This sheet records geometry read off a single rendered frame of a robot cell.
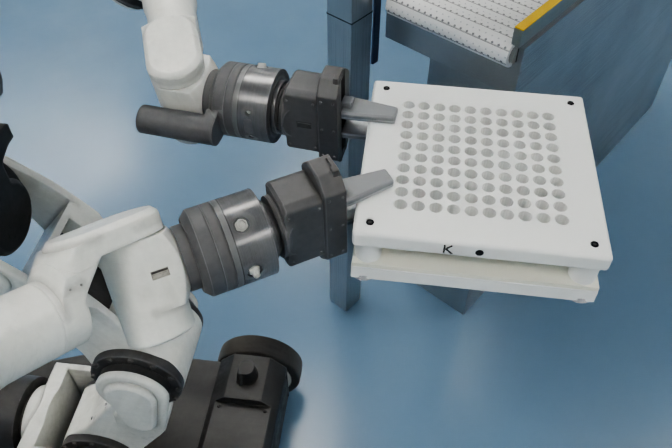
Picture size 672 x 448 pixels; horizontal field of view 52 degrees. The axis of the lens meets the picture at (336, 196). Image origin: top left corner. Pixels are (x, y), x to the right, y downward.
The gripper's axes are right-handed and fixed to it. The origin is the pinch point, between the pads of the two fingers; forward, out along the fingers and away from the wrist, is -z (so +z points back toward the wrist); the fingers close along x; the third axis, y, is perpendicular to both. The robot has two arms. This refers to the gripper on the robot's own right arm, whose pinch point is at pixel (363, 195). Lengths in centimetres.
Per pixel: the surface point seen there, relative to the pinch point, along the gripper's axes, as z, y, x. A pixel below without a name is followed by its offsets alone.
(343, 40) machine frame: -23, -54, 20
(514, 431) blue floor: -44, -7, 106
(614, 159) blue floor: -129, -71, 106
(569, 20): -59, -37, 16
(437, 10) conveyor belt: -37, -46, 13
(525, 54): -45, -31, 15
